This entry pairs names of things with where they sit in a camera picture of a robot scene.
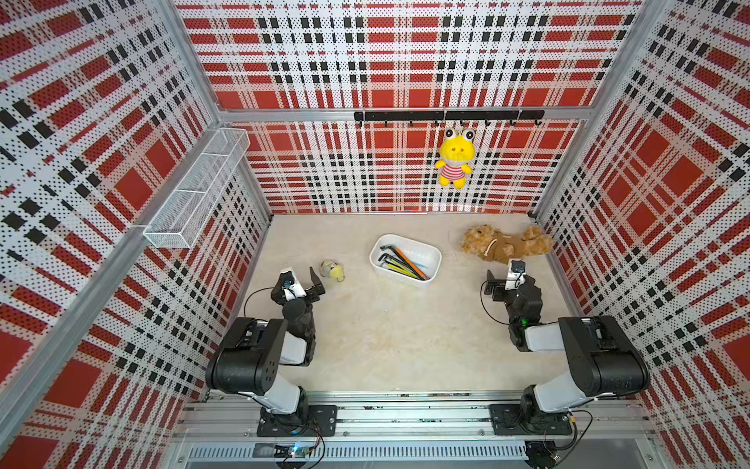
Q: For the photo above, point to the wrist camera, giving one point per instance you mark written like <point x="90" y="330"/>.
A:
<point x="515" y="272"/>
<point x="289" y="286"/>

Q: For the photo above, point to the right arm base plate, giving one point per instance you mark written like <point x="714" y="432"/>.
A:
<point x="512" y="420"/>

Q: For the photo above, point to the yellow handled hex key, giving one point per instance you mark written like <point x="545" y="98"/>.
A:
<point x="400" y="270"/>

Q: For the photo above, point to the green circuit board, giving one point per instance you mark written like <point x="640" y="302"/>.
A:
<point x="292" y="452"/>

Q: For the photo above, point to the small grey yellow plush toy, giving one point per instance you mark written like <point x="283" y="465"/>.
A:
<point x="333" y="270"/>

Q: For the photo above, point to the white wire mesh basket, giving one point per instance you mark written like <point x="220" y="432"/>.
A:
<point x="183" y="216"/>

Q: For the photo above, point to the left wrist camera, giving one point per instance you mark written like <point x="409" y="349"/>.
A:
<point x="289" y="286"/>

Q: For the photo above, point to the orange handled hex key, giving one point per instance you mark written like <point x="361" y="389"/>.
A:
<point x="404" y="258"/>

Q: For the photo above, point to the long black hex key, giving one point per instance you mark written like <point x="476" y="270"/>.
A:
<point x="397" y="260"/>

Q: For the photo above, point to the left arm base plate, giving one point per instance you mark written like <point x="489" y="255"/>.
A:
<point x="312" y="421"/>

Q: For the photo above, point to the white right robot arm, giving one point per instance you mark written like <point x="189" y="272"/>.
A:
<point x="602" y="361"/>

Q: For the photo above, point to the white plastic storage box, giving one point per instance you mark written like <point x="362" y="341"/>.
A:
<point x="419" y="252"/>

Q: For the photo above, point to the aluminium mounting rail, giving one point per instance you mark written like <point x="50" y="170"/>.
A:
<point x="427" y="430"/>

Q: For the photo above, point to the yellow frog plush toy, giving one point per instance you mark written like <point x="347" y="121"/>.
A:
<point x="456" y="153"/>

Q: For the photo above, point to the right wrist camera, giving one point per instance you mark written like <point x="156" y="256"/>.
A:
<point x="515" y="272"/>

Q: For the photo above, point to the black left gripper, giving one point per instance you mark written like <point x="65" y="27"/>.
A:
<point x="313" y="292"/>

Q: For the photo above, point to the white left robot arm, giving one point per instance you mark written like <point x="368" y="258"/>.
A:
<point x="252" y="351"/>

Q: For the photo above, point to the brown teddy bear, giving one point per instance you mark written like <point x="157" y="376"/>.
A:
<point x="492" y="245"/>

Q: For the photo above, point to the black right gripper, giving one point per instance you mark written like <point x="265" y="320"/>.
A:
<point x="499" y="287"/>

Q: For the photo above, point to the black hook rail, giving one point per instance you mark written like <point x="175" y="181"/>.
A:
<point x="509" y="115"/>

